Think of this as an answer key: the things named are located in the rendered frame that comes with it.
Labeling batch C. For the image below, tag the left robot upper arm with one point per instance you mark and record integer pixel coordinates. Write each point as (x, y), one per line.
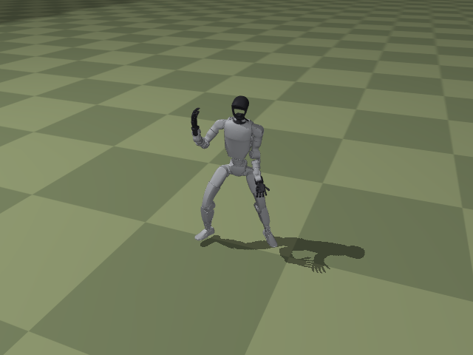
(258, 132)

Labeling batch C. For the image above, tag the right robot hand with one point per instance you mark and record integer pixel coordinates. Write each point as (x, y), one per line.
(195, 127)

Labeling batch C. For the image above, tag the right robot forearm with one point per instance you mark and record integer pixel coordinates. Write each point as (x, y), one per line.
(199, 140)

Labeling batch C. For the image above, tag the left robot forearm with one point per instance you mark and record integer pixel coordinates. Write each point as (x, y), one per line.
(256, 168)

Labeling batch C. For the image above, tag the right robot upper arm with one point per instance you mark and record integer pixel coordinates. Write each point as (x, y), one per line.
(213, 131)

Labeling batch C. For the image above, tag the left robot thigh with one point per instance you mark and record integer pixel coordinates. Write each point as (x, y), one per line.
(260, 201)

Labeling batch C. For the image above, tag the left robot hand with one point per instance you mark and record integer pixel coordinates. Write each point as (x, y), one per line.
(260, 188)

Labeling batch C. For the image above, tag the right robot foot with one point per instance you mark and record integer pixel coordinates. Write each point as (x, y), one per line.
(204, 234)

